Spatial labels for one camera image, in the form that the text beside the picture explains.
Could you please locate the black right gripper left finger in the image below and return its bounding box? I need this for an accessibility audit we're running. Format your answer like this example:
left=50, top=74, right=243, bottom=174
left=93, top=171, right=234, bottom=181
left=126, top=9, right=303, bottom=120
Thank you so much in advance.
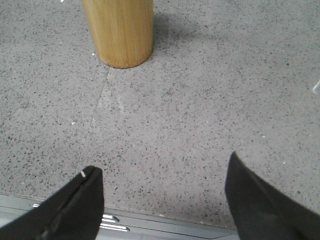
left=0, top=166, right=104, bottom=240

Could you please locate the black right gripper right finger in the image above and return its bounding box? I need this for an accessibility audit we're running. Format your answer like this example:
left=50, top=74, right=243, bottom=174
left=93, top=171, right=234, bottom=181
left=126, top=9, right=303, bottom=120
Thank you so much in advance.
left=224, top=152, right=320, bottom=240

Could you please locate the bamboo wooden cup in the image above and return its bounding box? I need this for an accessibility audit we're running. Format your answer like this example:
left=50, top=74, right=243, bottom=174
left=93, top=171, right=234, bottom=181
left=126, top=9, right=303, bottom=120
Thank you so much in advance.
left=82, top=0, right=154, bottom=69

